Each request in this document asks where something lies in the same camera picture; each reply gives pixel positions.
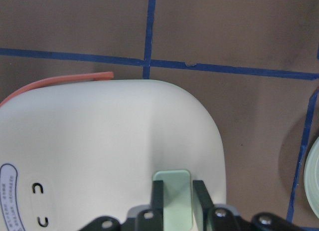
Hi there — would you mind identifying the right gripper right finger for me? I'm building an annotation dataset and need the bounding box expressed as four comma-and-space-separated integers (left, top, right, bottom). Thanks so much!
192, 180, 237, 231

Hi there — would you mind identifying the white rice cooker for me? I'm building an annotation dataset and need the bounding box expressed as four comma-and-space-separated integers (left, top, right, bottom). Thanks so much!
0, 75, 226, 231

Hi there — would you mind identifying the green plate near right arm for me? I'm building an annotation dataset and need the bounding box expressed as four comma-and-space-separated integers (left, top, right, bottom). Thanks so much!
304, 138, 319, 218

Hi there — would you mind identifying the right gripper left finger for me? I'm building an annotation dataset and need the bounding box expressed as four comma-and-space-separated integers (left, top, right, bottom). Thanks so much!
136, 181, 164, 231

